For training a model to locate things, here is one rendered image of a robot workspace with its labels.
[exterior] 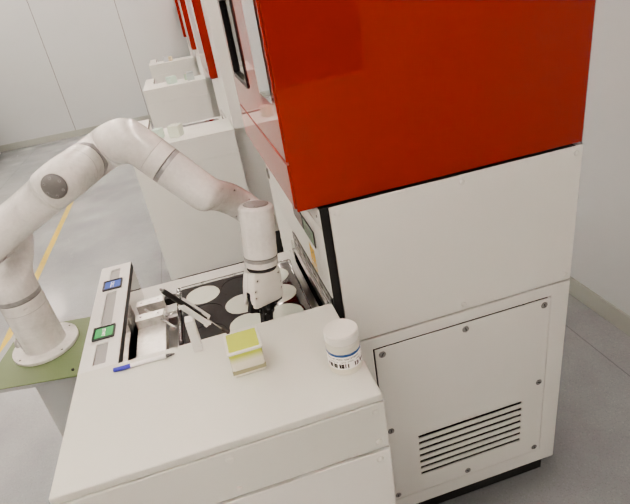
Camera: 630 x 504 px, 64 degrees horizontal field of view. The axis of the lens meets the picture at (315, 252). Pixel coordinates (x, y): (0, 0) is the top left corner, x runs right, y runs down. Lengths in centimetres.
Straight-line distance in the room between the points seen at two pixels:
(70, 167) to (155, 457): 65
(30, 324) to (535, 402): 156
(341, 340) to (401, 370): 51
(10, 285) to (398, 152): 109
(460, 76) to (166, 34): 814
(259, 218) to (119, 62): 813
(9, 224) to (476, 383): 136
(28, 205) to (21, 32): 806
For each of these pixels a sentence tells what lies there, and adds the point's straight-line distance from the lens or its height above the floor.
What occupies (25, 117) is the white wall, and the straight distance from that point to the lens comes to 959.
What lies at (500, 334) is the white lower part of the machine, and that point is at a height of 70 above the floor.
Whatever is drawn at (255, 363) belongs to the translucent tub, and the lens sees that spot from 111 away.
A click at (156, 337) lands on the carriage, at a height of 88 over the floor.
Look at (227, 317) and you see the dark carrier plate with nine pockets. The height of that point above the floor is 90.
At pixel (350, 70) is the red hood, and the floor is 150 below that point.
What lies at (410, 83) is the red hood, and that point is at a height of 145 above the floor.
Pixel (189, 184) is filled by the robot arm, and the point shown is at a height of 132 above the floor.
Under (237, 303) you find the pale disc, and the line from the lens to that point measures 149.
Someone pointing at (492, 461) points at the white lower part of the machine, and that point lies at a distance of 196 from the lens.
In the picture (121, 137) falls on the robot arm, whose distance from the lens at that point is 122.
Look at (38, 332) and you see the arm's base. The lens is 168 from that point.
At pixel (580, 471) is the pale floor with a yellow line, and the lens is 220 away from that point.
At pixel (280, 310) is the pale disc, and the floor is 90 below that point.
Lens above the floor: 168
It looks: 28 degrees down
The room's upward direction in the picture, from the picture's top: 10 degrees counter-clockwise
